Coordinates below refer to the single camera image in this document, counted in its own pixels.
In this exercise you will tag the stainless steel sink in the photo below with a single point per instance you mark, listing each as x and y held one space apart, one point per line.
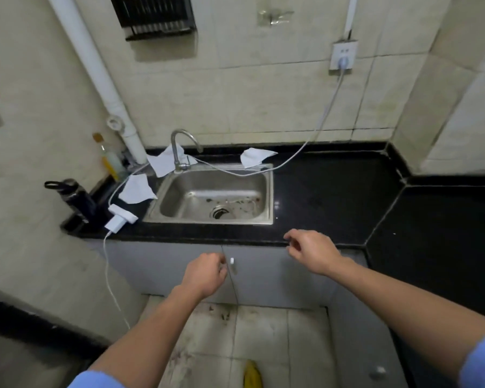
214 195

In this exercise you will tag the white drain pipe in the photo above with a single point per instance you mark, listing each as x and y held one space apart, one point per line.
101 76

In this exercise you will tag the clear wall hook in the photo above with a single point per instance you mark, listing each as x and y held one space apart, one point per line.
274 16

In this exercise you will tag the yellow slipper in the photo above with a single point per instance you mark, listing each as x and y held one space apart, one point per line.
252 374

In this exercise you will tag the chrome faucet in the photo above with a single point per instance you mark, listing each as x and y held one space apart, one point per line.
182 149

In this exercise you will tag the white crumpled paper towel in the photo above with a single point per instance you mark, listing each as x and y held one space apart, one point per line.
255 156
137 189
165 160

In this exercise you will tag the grey side cabinet door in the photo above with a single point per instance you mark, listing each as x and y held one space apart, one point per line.
363 343

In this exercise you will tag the black metal dish rack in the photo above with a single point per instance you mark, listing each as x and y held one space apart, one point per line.
153 16

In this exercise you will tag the person's right hand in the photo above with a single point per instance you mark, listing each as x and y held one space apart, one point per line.
313 250

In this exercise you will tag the person's right thumb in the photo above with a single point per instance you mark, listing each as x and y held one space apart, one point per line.
294 251

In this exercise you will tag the white wall socket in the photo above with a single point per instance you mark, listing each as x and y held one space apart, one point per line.
342 55

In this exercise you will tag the dark blue water bottle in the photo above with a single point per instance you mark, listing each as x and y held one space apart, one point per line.
79 200

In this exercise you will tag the person's right forearm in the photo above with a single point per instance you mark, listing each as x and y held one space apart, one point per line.
416 315

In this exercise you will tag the person's left forearm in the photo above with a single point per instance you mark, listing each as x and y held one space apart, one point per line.
145 339

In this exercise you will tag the clear bottle with yellow liquid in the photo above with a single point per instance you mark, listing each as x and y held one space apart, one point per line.
109 159

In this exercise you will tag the person's left hand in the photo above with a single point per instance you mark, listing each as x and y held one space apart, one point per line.
202 273

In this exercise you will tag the person's left fingers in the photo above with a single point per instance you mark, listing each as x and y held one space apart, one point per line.
220 265

